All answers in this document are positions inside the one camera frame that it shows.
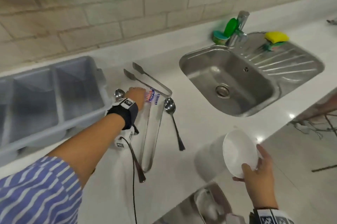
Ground person's left hand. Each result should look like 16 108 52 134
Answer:
126 87 147 113

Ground person's right hand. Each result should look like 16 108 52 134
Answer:
232 144 279 210

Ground steel spoon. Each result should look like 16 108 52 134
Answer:
114 89 147 183
163 97 186 151

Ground white bowl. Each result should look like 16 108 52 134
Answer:
222 129 264 179

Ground grey plastic cutlery tray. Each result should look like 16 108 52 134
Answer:
0 56 111 168

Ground person's left forearm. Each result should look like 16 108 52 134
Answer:
46 112 126 188

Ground white marker wristband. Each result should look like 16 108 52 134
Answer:
249 206 295 224

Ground steel sink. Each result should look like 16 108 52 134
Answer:
179 31 325 117

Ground green dish soap tub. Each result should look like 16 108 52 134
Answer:
212 18 239 46

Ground steel faucet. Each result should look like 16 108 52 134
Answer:
227 11 250 47

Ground blue striped shirt sleeve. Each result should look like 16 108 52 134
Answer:
0 156 84 224

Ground yellow green sponge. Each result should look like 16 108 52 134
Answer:
264 31 290 51

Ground black wrist strap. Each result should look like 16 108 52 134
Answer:
105 97 139 131

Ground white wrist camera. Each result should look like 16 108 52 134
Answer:
114 129 135 151

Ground black camera cable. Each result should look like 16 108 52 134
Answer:
120 136 140 224

